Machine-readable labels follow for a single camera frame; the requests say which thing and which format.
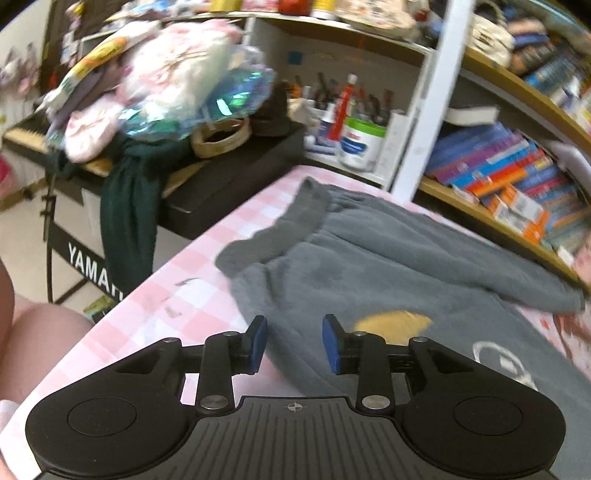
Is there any thick dark hardcover book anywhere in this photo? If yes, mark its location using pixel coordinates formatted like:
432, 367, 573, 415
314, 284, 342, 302
445, 105, 502, 125

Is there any iridescent foil bag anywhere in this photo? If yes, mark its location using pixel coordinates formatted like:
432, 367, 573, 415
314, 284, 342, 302
117, 60, 278, 141

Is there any row of upright picture books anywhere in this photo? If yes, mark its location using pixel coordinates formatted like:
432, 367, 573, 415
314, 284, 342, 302
508, 14, 591, 121

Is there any black electric keyboard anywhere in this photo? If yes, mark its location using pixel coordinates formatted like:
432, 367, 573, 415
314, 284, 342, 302
2, 115, 308, 241

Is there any white carton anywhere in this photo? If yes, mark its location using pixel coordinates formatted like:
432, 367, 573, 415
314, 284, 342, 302
378, 111, 409, 178

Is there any dark green cloth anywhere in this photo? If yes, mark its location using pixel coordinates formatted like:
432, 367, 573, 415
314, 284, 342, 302
99, 136, 197, 296

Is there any small pink cushion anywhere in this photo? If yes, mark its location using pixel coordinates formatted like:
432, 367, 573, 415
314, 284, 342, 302
65, 104, 123, 162

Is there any yellow printed fabric bag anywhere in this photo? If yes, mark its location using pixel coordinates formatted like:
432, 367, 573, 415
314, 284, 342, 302
44, 34, 134, 116

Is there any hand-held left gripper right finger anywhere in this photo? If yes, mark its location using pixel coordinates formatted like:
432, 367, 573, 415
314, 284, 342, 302
321, 313, 478, 414

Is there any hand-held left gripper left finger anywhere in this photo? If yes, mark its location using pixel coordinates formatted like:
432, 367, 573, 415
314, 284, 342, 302
111, 315, 269, 414

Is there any white wooden bookshelf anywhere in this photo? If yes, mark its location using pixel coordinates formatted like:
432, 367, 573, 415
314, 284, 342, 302
249, 0, 591, 296

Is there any row of leaning colourful books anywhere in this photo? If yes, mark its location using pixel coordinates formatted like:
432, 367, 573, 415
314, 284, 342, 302
425, 122, 585, 250

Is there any person's bare leg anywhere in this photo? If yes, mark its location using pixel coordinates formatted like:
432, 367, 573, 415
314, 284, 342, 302
0, 261, 95, 409

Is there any cream quilted handbag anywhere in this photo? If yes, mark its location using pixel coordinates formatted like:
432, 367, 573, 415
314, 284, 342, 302
471, 0, 515, 65

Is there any brown hat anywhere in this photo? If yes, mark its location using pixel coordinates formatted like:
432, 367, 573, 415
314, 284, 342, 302
249, 83, 293, 138

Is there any white jar with green rim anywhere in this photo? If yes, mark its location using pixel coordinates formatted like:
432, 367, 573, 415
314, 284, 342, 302
337, 117, 387, 172

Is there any white pink plush pillow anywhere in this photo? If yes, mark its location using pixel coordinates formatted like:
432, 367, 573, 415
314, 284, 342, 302
113, 21, 243, 116

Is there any black keyboard stand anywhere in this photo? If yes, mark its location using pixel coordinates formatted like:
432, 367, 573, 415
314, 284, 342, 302
41, 185, 127, 305

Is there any grey sweatshirt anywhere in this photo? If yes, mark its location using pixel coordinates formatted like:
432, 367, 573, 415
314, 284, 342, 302
215, 178, 587, 407

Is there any bundle of pens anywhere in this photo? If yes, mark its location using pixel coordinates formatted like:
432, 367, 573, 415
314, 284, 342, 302
288, 73, 407, 127

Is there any round cartoon plaque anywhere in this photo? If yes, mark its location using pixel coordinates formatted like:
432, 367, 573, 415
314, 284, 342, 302
335, 0, 419, 40

